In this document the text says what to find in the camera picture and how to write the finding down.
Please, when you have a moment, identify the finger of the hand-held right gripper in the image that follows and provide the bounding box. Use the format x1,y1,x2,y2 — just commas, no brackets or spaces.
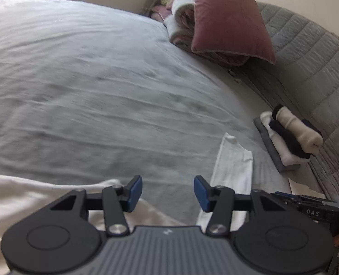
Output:
270,191,338,205

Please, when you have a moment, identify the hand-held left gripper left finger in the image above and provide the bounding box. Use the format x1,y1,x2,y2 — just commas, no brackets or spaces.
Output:
49,175,144,237

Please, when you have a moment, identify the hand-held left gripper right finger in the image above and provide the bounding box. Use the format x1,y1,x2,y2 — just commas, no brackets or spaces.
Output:
193,175,290,237

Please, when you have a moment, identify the white garment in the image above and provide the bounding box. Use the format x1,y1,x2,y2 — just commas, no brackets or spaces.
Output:
0,132,254,275

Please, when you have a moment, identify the open white notebook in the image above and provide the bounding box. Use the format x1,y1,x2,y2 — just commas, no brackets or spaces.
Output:
288,178,328,199

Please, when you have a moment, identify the white folded cloth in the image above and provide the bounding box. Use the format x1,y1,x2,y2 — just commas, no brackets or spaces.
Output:
259,111,311,167

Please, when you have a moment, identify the grey quilted blanket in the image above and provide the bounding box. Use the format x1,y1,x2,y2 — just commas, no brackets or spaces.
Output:
235,2,339,207

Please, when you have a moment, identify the folded striped blanket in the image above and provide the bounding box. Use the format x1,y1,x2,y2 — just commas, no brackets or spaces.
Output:
151,0,250,68

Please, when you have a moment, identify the pink pillow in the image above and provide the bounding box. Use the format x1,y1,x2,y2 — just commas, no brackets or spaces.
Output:
189,0,276,65

